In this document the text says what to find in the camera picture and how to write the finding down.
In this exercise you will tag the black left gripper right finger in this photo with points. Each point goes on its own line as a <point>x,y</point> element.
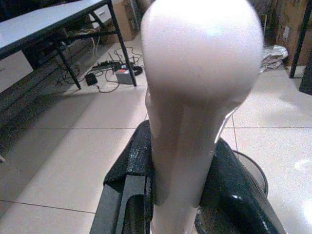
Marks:
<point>234,180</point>

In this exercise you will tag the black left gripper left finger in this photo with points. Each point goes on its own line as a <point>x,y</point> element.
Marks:
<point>114,175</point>

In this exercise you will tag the small black adapter box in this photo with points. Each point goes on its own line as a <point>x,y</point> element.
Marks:
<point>91,79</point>

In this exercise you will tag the grey box red label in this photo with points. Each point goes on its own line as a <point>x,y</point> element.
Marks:
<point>123,76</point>

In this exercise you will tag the black power strip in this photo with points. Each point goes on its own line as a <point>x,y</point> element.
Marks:
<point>108,65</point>

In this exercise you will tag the crumpled white plastic bag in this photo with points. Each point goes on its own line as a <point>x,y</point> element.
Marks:
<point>274,57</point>

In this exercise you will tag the white cabinet panel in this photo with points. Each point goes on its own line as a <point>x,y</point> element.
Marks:
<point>14,68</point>

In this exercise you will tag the black metal table leg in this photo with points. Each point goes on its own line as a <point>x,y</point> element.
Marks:
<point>298,44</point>

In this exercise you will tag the large brown cardboard box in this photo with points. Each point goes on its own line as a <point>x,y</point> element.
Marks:
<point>290,26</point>

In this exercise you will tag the grey folding table black legs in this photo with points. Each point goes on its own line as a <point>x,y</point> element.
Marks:
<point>46,22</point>

